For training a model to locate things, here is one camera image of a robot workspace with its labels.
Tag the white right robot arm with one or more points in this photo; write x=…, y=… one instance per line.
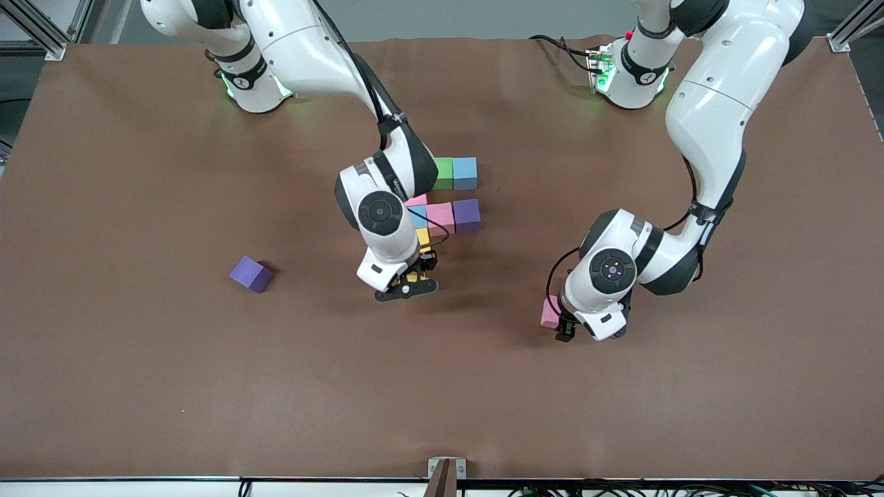
x=297, y=41

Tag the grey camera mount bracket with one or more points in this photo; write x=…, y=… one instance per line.
x=445, y=476

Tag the purple foam cube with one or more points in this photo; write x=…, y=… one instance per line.
x=249, y=273
x=467, y=215

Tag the light blue foam cube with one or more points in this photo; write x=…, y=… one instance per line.
x=420, y=217
x=465, y=172

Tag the aluminium frame extrusion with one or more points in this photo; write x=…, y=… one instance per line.
x=48, y=47
x=79, y=21
x=839, y=43

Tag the brown table cover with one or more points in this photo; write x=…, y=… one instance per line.
x=138, y=386

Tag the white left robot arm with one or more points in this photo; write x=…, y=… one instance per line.
x=725, y=83

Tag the pink foam cube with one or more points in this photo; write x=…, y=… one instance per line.
x=440, y=217
x=418, y=201
x=550, y=312

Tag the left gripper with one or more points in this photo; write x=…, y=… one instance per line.
x=565, y=332

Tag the green foam cube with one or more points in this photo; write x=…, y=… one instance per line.
x=445, y=172

